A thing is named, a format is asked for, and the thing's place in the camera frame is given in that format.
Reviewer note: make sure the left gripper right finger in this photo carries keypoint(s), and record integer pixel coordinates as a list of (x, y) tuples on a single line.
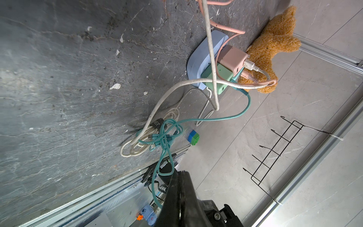
[(191, 213)]

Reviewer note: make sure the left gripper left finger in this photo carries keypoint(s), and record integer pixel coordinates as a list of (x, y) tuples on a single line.
[(170, 212)]

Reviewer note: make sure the teal charger plug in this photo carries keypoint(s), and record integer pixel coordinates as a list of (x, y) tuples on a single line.
[(235, 78)]

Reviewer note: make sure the green charger plug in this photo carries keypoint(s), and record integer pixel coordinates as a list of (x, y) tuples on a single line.
[(223, 73)]

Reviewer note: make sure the pink charger plug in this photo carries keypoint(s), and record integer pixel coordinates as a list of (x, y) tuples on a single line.
[(232, 58)]

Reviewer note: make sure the green toy brick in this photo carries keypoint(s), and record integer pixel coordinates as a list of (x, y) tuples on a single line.
[(193, 138)]

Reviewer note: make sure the blue power strip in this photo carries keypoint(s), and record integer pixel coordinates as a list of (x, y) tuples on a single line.
[(200, 58)]

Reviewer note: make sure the brown teddy bear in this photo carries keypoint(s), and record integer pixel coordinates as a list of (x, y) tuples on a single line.
[(276, 37)]

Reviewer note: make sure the black wire hook rack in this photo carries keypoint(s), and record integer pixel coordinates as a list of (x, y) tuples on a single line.
[(277, 150)]

